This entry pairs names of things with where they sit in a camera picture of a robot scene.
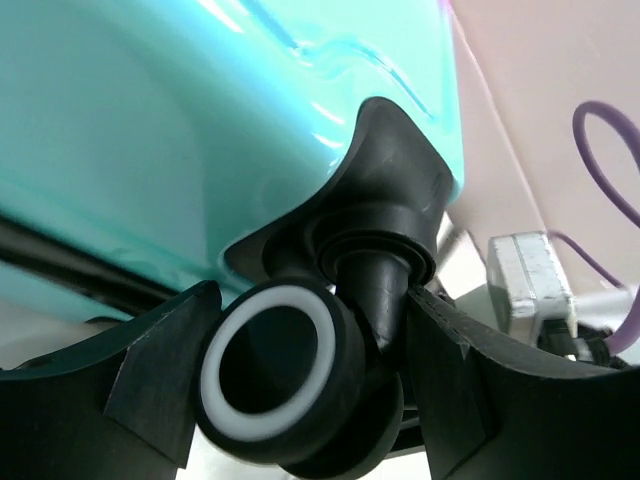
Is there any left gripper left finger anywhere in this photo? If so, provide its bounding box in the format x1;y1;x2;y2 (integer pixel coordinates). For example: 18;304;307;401
1;281;221;479

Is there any pink and teal kids suitcase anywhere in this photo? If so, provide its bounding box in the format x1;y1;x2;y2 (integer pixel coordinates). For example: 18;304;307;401
1;1;464;479

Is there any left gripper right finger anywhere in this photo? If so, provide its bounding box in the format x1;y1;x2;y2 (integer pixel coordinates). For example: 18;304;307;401
406;288;639;479

